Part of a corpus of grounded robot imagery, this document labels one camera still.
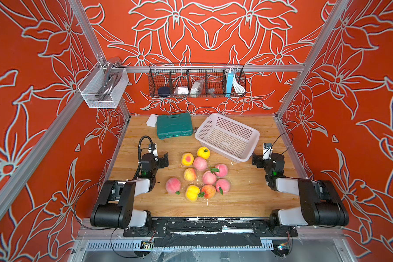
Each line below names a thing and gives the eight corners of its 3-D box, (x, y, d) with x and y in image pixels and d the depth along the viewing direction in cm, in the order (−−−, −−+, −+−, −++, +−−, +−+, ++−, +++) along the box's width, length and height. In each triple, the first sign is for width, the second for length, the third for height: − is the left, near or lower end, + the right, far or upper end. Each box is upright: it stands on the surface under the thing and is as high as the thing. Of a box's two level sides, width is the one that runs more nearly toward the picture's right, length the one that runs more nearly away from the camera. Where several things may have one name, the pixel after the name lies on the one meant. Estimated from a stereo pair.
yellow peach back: (195, 156, 99) (195, 150, 94) (202, 149, 102) (202, 143, 97) (204, 163, 96) (204, 157, 91) (211, 156, 99) (211, 150, 94)
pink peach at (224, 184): (216, 194, 84) (217, 191, 80) (215, 182, 89) (216, 178, 84) (229, 194, 84) (231, 191, 80) (227, 182, 89) (229, 178, 84)
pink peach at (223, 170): (215, 179, 91) (216, 173, 85) (214, 169, 94) (215, 164, 89) (226, 178, 91) (228, 173, 85) (225, 169, 94) (227, 164, 89)
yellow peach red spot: (181, 166, 95) (180, 160, 90) (185, 157, 99) (184, 151, 94) (191, 168, 94) (190, 163, 89) (194, 159, 98) (194, 154, 93)
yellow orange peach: (183, 181, 89) (183, 178, 85) (184, 171, 93) (183, 167, 89) (196, 181, 89) (196, 178, 85) (196, 171, 93) (196, 167, 89)
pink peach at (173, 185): (166, 194, 84) (164, 190, 79) (168, 181, 89) (166, 177, 84) (180, 194, 84) (179, 190, 79) (181, 181, 89) (180, 177, 84)
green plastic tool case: (158, 139, 106) (156, 136, 104) (157, 119, 119) (156, 115, 116) (194, 135, 109) (194, 131, 106) (190, 115, 121) (190, 112, 118)
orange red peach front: (206, 201, 82) (207, 198, 78) (201, 190, 86) (201, 187, 81) (216, 196, 84) (217, 192, 79) (210, 185, 87) (211, 181, 83)
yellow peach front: (183, 199, 83) (182, 196, 79) (189, 186, 87) (188, 182, 83) (195, 204, 81) (195, 201, 77) (200, 191, 86) (200, 187, 82)
